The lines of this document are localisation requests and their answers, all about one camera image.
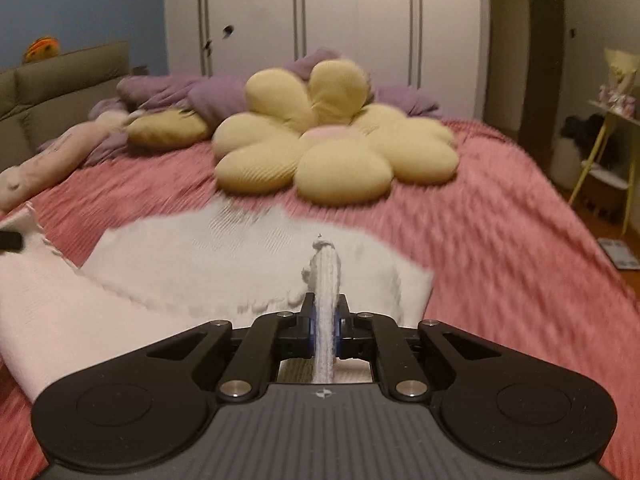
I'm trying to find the green upholstered headboard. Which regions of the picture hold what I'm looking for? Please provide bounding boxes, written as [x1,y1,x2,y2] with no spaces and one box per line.
[0,41,132,173]

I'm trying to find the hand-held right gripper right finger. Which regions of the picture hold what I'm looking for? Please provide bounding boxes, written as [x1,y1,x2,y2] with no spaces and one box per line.
[334,294,507,402]

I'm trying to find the white wardrobe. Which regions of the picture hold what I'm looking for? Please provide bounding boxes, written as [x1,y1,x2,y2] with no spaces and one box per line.
[164,0,491,122]

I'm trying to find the flat floor scale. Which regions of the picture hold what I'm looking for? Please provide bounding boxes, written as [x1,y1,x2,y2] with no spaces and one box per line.
[597,239,640,272]

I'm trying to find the long pink plush toy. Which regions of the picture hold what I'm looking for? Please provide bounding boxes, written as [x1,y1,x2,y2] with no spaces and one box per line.
[0,109,143,212]

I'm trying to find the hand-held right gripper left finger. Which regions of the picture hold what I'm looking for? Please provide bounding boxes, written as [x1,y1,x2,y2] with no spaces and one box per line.
[145,292,317,402]

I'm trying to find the yellow side table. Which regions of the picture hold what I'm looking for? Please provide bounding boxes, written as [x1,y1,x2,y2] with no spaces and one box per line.
[569,99,640,235]

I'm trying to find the purple duvet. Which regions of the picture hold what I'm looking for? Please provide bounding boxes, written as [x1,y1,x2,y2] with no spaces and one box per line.
[39,47,441,167]

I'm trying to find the yellow flower-shaped pillow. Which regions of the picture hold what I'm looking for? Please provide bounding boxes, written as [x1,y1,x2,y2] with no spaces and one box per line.
[211,59,461,206]

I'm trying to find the white bin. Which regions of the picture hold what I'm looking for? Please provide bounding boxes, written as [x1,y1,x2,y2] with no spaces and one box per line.
[551,136,593,188]

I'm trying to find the wrapped flower bouquet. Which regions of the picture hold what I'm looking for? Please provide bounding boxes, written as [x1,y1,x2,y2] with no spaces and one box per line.
[599,47,640,117]

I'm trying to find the yellow leaf-shaped pillow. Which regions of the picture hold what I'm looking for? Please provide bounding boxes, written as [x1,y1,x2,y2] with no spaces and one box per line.
[125,109,213,149]

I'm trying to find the white knit sweater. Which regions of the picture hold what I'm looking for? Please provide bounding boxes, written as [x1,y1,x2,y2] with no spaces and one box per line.
[0,199,435,402]

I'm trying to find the pink ribbed blanket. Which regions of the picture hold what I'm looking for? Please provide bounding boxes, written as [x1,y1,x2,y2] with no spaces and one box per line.
[0,119,640,480]

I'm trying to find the black bag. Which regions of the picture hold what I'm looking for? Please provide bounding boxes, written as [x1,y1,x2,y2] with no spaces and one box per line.
[560,114,607,145]

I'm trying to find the orange plush toy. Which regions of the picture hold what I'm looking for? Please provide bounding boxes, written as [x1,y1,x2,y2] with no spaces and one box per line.
[23,36,63,64]

